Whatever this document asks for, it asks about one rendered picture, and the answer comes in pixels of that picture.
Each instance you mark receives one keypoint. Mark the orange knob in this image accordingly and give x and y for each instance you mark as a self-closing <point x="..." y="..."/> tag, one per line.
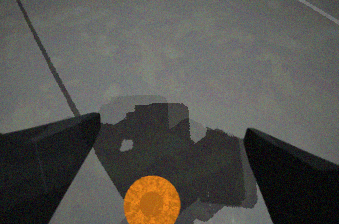
<point x="152" y="200"/>

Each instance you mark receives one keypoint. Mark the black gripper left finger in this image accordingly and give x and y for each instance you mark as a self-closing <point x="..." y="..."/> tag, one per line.
<point x="37" y="166"/>

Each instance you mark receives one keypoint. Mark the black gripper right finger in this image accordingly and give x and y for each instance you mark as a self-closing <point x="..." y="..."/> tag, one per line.
<point x="297" y="186"/>

